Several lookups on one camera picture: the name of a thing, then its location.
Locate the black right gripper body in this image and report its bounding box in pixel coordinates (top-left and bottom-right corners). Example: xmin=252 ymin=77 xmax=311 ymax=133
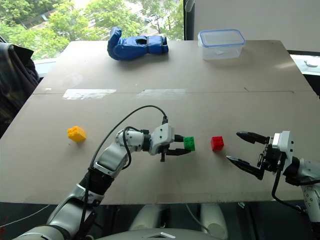
xmin=257 ymin=142 xmax=285 ymax=174

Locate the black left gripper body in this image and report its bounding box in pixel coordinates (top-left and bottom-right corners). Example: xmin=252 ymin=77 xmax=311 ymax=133
xmin=159 ymin=141 xmax=176 ymax=163

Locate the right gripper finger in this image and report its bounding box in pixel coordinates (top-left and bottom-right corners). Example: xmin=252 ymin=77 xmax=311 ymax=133
xmin=235 ymin=131 xmax=272 ymax=145
xmin=225 ymin=155 xmax=265 ymax=181

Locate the green toy brick cube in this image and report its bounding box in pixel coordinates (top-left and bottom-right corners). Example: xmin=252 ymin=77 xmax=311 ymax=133
xmin=183 ymin=136 xmax=196 ymax=152

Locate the red toy brick cube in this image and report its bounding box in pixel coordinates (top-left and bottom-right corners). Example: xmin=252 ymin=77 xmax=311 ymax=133
xmin=210 ymin=135 xmax=225 ymax=153

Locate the white rounded robot leg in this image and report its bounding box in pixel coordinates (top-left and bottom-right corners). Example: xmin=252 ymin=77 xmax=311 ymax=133
xmin=128 ymin=204 xmax=167 ymax=232
xmin=199 ymin=203 xmax=229 ymax=240

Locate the yellow toy brick cube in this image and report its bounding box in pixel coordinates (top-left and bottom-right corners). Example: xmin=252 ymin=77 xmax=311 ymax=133
xmin=66 ymin=125 xmax=88 ymax=143

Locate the clear tape strip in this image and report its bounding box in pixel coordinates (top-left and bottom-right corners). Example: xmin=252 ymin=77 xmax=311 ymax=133
xmin=62 ymin=88 xmax=117 ymax=101

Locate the clear container with blue lid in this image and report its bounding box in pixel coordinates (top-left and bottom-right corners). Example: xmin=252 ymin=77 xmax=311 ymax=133
xmin=197 ymin=29 xmax=246 ymax=61

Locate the blue boxing glove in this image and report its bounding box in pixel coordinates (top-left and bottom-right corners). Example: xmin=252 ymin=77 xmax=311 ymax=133
xmin=107 ymin=26 xmax=170 ymax=62

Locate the dark plaid jacket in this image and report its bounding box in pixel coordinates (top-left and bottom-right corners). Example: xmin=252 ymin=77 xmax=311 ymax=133
xmin=0 ymin=41 xmax=41 ymax=139

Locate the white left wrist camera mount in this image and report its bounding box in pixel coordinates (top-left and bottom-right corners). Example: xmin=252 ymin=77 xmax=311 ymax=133
xmin=149 ymin=123 xmax=175 ymax=156

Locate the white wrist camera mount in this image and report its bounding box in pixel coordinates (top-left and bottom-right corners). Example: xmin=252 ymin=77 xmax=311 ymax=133
xmin=271 ymin=130 xmax=296 ymax=173
xmin=149 ymin=123 xmax=175 ymax=156

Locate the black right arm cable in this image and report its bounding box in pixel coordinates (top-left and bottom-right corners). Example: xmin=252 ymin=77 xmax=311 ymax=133
xmin=271 ymin=164 xmax=310 ymax=216

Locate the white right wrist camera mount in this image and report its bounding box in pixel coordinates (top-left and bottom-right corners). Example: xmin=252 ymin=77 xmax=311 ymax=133
xmin=271 ymin=130 xmax=296 ymax=173

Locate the long black left arm cable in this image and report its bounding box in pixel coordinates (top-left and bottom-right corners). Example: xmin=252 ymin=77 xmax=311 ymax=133
xmin=74 ymin=104 xmax=169 ymax=240

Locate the short black left arm cable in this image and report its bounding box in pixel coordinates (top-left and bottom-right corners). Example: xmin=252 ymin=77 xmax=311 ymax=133
xmin=122 ymin=126 xmax=151 ymax=171

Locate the thin grey cable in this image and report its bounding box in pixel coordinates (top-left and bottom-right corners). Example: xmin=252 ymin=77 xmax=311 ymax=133
xmin=185 ymin=203 xmax=211 ymax=233

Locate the black window frame post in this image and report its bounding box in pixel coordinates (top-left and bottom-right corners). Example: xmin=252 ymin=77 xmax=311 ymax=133
xmin=183 ymin=0 xmax=195 ymax=41

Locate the thin white cable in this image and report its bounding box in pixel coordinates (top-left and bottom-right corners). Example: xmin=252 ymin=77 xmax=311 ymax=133
xmin=0 ymin=204 xmax=51 ymax=229

